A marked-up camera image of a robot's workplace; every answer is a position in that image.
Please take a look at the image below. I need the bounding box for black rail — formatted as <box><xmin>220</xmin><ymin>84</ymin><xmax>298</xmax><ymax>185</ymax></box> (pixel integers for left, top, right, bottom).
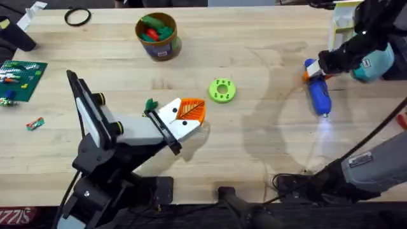
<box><xmin>0</xmin><ymin>186</ymin><xmax>407</xmax><ymax>229</ymax></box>

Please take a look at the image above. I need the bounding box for black ring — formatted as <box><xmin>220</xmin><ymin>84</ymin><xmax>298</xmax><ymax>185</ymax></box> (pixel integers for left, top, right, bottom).
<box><xmin>64</xmin><ymin>7</ymin><xmax>92</xmax><ymax>27</ymax></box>

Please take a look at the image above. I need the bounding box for brown tub with toys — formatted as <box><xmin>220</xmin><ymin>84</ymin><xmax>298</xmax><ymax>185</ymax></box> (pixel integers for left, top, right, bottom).
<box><xmin>134</xmin><ymin>11</ymin><xmax>183</xmax><ymax>62</ymax></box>

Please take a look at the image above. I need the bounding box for small green red packet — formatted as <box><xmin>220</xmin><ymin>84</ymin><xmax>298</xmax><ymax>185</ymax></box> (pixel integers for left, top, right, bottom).
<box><xmin>25</xmin><ymin>116</ymin><xmax>46</xmax><ymax>132</ymax></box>

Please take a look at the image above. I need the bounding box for white paper strip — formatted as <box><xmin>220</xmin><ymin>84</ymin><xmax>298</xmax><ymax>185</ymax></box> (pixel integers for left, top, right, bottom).
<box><xmin>16</xmin><ymin>1</ymin><xmax>48</xmax><ymax>32</ymax></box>

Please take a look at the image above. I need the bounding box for black bag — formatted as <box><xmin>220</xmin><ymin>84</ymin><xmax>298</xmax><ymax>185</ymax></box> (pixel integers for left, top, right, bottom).
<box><xmin>0</xmin><ymin>15</ymin><xmax>38</xmax><ymax>64</ymax></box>

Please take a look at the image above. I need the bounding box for white box with yellow edge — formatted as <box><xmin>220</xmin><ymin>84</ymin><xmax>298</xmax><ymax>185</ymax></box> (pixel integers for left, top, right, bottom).
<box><xmin>327</xmin><ymin>0</ymin><xmax>365</xmax><ymax>52</ymax></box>

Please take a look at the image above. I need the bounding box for blue electric screwdriver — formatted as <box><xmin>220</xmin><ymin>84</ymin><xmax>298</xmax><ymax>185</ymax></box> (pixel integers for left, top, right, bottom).
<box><xmin>303</xmin><ymin>58</ymin><xmax>333</xmax><ymax>119</ymax></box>

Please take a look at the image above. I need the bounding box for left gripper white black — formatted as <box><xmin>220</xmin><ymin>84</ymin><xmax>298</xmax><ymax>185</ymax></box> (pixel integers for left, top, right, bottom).
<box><xmin>100</xmin><ymin>97</ymin><xmax>207</xmax><ymax>174</ymax></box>

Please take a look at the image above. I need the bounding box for black cable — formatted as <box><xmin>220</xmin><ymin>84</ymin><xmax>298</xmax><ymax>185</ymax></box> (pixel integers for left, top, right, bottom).
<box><xmin>51</xmin><ymin>109</ymin><xmax>86</xmax><ymax>229</ymax></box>
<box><xmin>263</xmin><ymin>97</ymin><xmax>407</xmax><ymax>205</ymax></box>

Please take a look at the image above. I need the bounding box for green disc with holes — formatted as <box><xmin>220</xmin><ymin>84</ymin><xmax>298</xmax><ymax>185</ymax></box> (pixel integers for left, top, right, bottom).
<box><xmin>208</xmin><ymin>77</ymin><xmax>237</xmax><ymax>104</ymax></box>

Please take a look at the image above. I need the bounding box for green board with blocks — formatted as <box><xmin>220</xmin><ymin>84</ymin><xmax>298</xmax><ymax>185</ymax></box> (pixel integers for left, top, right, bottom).
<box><xmin>0</xmin><ymin>59</ymin><xmax>48</xmax><ymax>108</ymax></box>

